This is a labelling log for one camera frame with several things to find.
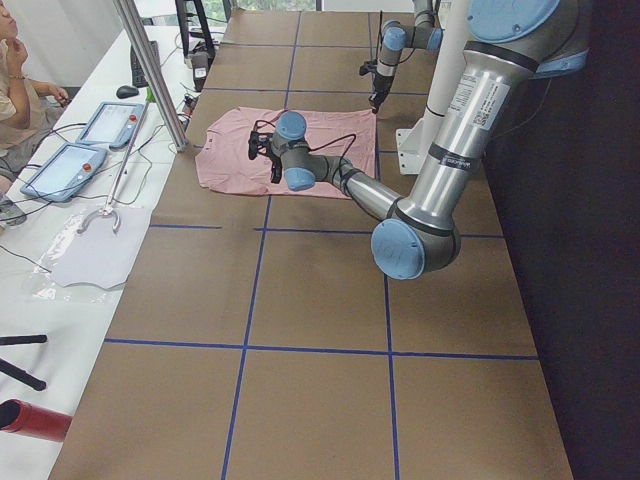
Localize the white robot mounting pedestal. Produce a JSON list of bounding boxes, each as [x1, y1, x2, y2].
[[395, 0, 470, 175]]

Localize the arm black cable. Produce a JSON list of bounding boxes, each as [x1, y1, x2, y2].
[[369, 9, 389, 66], [252, 108, 359, 191]]

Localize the red cylinder tube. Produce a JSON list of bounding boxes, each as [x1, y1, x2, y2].
[[1, 399, 73, 442]]

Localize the teach pendant tablet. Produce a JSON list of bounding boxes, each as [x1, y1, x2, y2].
[[76, 102, 144, 149], [20, 143, 107, 203]]

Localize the metal reacher grabber tool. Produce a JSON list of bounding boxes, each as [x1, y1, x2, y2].
[[76, 88, 155, 235]]

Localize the white paper sheet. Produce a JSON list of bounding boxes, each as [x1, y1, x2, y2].
[[51, 208, 151, 289]]

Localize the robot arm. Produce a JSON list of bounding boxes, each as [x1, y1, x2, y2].
[[359, 1, 444, 114], [249, 1, 592, 280]]

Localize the clear plastic bag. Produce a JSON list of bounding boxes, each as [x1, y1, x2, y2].
[[22, 204, 151, 303]]

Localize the black stool frame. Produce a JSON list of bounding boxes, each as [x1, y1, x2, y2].
[[174, 0, 219, 57]]

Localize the black power adapter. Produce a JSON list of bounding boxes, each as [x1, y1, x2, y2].
[[185, 50, 210, 92]]

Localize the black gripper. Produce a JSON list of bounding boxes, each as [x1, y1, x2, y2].
[[268, 152, 283, 184], [369, 72, 393, 113]]

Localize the black keyboard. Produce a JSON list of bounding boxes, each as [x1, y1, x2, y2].
[[129, 39, 160, 89]]

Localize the black computer mouse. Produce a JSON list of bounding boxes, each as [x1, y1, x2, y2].
[[116, 85, 139, 99]]

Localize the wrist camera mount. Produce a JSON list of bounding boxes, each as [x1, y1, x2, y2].
[[358, 60, 377, 76], [248, 129, 273, 160]]

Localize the pink Snoopy t-shirt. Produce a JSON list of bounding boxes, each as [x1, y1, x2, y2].
[[196, 107, 376, 196]]

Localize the far teach pendant tablet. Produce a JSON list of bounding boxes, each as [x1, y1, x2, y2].
[[76, 102, 144, 149]]

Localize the seated person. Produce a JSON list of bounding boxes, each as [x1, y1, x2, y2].
[[0, 0, 71, 229]]

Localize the brown paper table cover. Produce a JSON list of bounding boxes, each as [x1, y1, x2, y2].
[[47, 9, 576, 480]]

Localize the near teach pendant tablet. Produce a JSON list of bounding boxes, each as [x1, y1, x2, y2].
[[20, 143, 107, 203]]

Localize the aluminium frame post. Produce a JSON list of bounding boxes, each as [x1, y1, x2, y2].
[[113, 0, 188, 152]]

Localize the black desk cables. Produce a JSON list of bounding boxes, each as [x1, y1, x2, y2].
[[0, 29, 201, 274]]

